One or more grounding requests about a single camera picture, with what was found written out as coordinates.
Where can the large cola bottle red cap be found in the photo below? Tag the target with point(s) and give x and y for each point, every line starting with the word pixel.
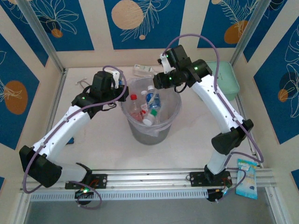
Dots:
pixel 133 102

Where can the clear crushed bottle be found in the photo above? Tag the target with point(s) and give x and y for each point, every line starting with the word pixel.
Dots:
pixel 150 88

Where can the clear bottle large white cap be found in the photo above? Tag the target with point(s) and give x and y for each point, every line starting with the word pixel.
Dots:
pixel 147 121

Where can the transparent plastic trash bin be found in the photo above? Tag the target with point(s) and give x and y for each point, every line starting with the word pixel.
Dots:
pixel 151 137

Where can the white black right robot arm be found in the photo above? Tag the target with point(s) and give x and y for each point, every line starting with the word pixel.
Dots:
pixel 217 102

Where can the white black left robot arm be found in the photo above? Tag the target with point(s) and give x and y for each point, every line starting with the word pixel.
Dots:
pixel 63 130

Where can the clear plastic bin liner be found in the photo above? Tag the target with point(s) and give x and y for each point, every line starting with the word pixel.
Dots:
pixel 154 132

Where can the mint green plastic container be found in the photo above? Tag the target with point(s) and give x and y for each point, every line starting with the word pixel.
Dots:
pixel 227 81

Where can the blue cloth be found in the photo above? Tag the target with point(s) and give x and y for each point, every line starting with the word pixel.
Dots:
pixel 71 141

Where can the black controller board green light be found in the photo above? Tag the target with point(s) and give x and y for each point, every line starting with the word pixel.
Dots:
pixel 213 196
pixel 84 192

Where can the blue white pouch packet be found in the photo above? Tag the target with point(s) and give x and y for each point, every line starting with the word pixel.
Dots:
pixel 246 182

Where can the aluminium side rail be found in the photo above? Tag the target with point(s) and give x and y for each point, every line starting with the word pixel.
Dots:
pixel 61 80

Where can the aluminium frame post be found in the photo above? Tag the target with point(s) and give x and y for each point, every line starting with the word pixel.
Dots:
pixel 39 30
pixel 251 28

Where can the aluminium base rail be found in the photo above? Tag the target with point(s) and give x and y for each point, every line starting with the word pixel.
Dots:
pixel 149 179

